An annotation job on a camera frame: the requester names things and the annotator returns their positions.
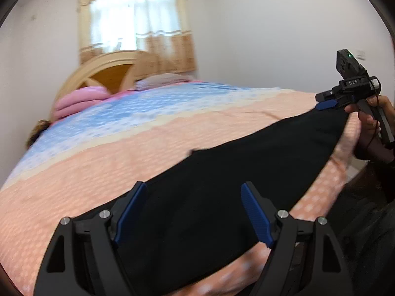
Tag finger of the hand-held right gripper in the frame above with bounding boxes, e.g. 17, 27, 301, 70
315, 90, 340, 111

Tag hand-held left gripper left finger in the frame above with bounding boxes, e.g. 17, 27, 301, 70
33, 181, 147, 296

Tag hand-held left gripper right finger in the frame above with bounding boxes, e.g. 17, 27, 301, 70
241, 181, 355, 296

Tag black pants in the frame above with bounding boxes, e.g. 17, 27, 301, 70
74, 106, 351, 296

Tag person's right forearm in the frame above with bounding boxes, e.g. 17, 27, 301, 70
366, 157, 395, 204

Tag person's right hand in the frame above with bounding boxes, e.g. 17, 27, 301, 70
344, 95, 395, 161

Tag pink blue dotted bedspread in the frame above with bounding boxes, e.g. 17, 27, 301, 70
0, 80, 361, 296

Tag person's dark clothing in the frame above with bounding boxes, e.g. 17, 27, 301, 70
324, 176, 395, 296

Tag pink folded quilt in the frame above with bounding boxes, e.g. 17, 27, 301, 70
52, 86, 111, 121

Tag brown fuzzy object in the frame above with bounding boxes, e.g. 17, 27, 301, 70
26, 119, 52, 147

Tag striped pillow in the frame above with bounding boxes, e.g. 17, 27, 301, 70
134, 73, 198, 91

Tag wooden bed headboard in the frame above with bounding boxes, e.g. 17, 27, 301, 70
54, 50, 161, 114

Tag beige patterned curtain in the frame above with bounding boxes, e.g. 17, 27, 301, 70
77, 0, 198, 73

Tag bright window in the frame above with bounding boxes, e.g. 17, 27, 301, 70
89, 0, 181, 51

